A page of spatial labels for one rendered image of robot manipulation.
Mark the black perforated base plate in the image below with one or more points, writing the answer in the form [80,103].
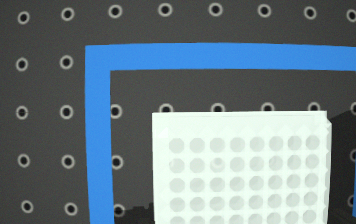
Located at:
[43,160]

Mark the white well plate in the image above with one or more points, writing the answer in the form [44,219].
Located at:
[261,185]

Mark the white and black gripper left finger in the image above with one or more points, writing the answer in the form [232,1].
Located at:
[146,221]

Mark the blue rectangular tape outline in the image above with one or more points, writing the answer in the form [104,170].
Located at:
[100,59]

